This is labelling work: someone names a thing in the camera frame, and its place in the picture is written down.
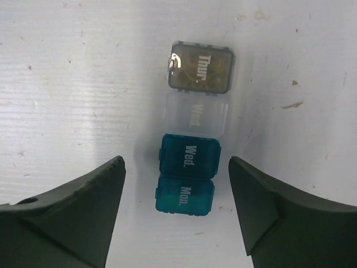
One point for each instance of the teal Wed pill box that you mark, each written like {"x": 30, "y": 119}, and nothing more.
{"x": 189, "y": 156}

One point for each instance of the teal Mon pill box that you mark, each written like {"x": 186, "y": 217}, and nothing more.
{"x": 184, "y": 196}

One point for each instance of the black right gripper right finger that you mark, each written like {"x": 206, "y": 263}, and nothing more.
{"x": 283, "y": 226}

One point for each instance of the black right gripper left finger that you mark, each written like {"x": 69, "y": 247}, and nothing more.
{"x": 69, "y": 226}

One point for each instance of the clear Wed pill box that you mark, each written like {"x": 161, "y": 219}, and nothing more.
{"x": 195, "y": 114}

